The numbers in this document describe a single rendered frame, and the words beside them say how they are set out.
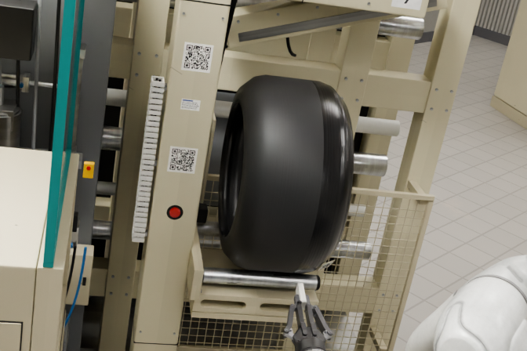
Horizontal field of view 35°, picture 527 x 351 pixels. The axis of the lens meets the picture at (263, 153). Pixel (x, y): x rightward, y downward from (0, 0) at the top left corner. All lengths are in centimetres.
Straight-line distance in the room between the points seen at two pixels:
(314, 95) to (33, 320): 100
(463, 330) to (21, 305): 81
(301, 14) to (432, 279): 232
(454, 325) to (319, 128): 87
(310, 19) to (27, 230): 122
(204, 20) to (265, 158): 38
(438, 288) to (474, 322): 305
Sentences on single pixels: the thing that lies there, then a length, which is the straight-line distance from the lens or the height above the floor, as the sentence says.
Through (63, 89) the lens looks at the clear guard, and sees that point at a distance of 147.
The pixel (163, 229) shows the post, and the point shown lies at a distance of 236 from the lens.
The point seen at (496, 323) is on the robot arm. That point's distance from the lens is 148.
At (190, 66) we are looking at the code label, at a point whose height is 148.
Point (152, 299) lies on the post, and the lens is 248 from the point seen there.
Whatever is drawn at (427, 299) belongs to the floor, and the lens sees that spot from 438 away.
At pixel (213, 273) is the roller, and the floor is 92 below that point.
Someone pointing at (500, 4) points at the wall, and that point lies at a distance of 1086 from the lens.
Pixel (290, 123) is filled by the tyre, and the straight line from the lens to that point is 217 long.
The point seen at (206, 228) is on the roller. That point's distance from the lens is 260.
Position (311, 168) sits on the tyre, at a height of 130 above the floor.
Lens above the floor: 211
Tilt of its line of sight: 22 degrees down
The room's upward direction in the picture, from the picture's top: 10 degrees clockwise
